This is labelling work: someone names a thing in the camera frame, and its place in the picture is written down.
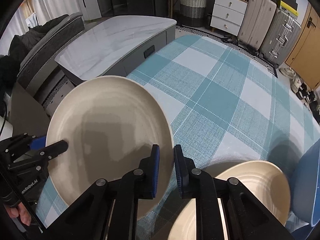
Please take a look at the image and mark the blue bowl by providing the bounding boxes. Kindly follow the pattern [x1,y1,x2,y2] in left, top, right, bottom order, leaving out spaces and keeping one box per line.
[290,141,319,227]

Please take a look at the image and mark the large beige plate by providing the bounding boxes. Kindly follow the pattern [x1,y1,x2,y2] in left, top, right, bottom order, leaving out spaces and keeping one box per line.
[46,76,174,218]

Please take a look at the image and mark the person's left hand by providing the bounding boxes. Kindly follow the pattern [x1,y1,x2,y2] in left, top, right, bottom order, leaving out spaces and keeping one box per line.
[4,203,31,226]

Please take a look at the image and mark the grey sofa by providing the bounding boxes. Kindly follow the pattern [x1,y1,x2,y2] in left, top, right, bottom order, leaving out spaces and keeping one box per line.
[8,12,85,96]

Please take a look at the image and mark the teal checkered tablecloth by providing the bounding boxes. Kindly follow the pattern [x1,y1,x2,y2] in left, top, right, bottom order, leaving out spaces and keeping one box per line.
[36,35,319,239]

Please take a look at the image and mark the grey marble coffee table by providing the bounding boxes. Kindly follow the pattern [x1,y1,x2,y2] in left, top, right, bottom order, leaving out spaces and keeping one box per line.
[55,15,176,85]

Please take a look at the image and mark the wooden door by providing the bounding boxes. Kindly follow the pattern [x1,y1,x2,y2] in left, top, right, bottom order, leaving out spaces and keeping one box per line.
[286,4,320,89]

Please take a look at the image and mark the silver grey suitcase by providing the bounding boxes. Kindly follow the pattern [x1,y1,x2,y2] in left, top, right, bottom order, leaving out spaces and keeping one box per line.
[259,8,301,68]

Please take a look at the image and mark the woven laundry basket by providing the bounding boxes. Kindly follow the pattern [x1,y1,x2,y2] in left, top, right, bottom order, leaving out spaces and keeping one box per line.
[180,0,207,28]

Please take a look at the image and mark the beige suitcase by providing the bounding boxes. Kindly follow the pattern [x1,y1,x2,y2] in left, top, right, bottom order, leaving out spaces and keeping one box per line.
[238,0,277,50]

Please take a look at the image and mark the white drawer cabinet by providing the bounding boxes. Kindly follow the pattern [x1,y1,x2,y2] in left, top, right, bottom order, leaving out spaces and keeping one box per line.
[210,0,247,36]

